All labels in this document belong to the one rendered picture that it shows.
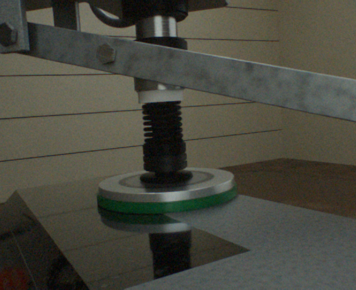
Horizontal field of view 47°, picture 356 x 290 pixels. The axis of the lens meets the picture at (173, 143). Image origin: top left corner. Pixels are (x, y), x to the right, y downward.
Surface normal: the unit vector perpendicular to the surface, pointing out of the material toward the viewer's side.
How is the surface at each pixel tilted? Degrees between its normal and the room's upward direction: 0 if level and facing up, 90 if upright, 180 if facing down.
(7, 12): 90
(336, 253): 0
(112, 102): 90
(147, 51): 90
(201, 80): 90
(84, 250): 0
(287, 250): 0
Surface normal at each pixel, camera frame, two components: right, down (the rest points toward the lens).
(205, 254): -0.07, -0.99
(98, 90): 0.49, 0.05
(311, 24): -0.87, 0.10
